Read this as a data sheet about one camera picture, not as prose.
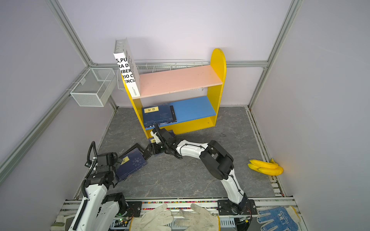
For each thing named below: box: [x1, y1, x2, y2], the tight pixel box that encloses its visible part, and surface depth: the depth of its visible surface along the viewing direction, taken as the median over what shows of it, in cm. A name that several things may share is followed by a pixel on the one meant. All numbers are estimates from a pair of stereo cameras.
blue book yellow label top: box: [147, 137, 157, 145], surface depth 98 cm
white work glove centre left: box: [129, 203, 174, 231], surface depth 72 cm
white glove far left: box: [50, 215, 67, 231], surface depth 70 cm
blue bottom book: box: [141, 103, 177, 129], surface depth 93 cm
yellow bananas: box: [247, 158, 284, 177], surface depth 86 cm
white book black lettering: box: [113, 37, 142, 98], surface depth 61 cm
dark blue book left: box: [115, 147, 148, 182], surface depth 90 cm
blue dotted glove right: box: [256, 205, 302, 231], surface depth 72 cm
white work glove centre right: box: [174, 203, 221, 231], surface depth 72 cm
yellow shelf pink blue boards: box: [120, 48, 227, 139], surface depth 91 cm
